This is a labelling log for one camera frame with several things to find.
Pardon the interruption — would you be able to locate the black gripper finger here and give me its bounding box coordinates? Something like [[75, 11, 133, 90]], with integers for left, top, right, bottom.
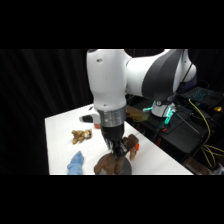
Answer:
[[119, 141, 130, 157], [111, 145, 124, 160]]

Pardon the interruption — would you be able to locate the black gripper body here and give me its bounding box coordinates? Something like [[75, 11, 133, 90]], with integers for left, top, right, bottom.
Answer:
[[100, 123, 127, 150]]

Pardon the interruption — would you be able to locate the brown plush deer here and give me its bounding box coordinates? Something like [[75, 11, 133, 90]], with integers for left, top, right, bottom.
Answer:
[[93, 133, 140, 176]]

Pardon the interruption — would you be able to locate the grey bowl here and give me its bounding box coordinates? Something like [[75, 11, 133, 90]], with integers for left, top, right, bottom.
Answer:
[[121, 159, 133, 176]]

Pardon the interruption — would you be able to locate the tan flat adapter board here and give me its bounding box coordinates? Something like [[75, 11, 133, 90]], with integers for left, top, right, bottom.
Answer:
[[125, 106, 150, 124]]

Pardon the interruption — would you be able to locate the small tan plush toy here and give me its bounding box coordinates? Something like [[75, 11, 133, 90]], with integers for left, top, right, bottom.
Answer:
[[71, 128, 93, 145]]

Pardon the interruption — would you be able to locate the blue cloth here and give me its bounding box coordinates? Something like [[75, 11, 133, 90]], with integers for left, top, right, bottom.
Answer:
[[66, 150, 86, 176]]

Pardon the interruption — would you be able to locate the black robot stand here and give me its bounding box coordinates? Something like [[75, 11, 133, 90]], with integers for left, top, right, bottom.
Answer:
[[125, 97, 224, 165]]

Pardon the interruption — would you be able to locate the black curtain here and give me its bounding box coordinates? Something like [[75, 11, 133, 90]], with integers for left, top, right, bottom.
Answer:
[[0, 49, 224, 176]]

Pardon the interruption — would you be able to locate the black laptop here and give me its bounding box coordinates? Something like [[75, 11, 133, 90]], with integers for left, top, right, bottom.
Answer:
[[180, 86, 224, 108]]

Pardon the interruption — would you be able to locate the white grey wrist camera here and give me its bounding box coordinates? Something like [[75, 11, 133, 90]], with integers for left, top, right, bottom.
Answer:
[[78, 112, 101, 125]]

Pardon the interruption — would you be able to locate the yellow cable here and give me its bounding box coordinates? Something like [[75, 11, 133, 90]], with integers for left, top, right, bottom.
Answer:
[[187, 98, 224, 168]]

